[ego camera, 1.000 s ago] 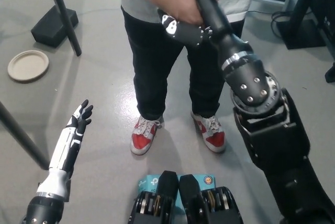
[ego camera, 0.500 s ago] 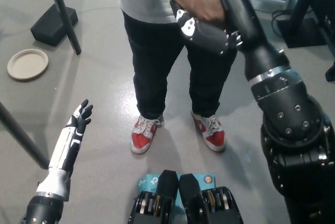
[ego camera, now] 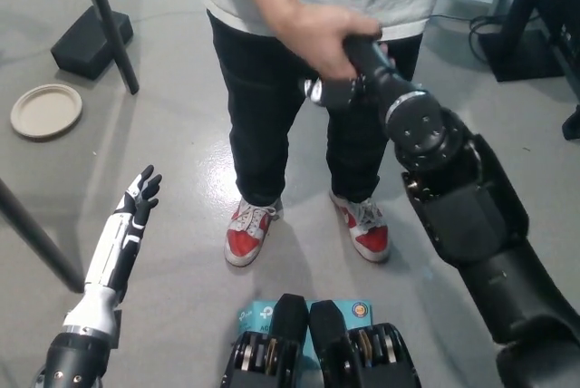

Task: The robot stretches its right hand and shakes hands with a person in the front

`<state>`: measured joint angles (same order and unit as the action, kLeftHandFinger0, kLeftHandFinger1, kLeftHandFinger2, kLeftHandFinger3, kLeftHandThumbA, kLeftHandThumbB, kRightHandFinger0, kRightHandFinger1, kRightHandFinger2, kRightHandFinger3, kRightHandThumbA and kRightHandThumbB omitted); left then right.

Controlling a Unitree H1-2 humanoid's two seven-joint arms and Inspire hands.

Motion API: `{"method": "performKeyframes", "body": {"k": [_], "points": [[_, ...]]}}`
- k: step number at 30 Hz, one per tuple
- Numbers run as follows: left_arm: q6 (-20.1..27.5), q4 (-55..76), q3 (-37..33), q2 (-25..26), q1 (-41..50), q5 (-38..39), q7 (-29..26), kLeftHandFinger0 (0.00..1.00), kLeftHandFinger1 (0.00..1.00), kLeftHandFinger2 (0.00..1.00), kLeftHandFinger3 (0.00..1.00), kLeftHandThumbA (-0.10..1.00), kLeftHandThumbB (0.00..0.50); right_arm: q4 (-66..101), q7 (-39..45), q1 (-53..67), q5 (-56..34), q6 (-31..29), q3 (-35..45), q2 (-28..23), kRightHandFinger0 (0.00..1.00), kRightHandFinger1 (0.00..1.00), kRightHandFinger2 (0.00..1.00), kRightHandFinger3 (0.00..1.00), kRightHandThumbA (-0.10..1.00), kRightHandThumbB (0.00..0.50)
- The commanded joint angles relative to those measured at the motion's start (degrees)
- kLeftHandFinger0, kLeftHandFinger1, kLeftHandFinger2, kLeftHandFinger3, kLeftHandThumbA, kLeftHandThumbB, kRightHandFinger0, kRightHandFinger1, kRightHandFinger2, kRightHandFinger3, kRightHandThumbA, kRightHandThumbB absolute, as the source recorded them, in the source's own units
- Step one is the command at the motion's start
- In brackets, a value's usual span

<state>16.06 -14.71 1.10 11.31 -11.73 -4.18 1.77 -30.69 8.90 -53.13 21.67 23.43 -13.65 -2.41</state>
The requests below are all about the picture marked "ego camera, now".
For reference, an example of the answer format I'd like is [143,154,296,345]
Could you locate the black thick table leg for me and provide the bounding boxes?
[0,176,87,295]

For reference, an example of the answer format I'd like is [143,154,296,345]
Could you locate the black equipment stand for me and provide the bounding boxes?
[477,0,580,84]

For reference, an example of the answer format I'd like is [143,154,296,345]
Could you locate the beige paper plate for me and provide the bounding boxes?
[9,83,84,141]

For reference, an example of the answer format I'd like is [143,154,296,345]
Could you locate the person grey shirt black trousers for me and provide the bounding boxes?
[200,0,448,208]

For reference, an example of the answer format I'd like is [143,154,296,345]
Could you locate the red white right sneaker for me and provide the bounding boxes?
[223,197,284,267]

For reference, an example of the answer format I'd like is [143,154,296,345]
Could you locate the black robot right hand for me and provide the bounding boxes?
[303,35,425,112]

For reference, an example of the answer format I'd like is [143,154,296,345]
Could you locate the black rectangular box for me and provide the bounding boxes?
[50,5,134,82]

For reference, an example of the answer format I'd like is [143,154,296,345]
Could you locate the black stand foot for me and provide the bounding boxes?
[561,105,580,141]

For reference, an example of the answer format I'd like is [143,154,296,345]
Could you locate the person right hand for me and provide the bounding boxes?
[264,2,393,84]

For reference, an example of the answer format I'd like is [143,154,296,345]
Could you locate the black cable bundle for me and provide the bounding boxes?
[468,15,502,61]

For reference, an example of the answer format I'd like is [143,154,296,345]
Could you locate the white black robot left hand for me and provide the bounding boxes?
[62,164,164,340]

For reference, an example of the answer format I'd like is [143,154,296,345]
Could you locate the black slanted pole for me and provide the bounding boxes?
[72,0,140,96]

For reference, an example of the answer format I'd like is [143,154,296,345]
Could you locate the teal router carton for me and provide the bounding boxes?
[237,298,375,362]

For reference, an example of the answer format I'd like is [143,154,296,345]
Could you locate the red white sneaker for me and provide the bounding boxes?
[223,197,284,267]
[329,189,392,265]

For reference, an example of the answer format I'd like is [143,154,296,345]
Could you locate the red white left sneaker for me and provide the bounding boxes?
[329,189,392,265]

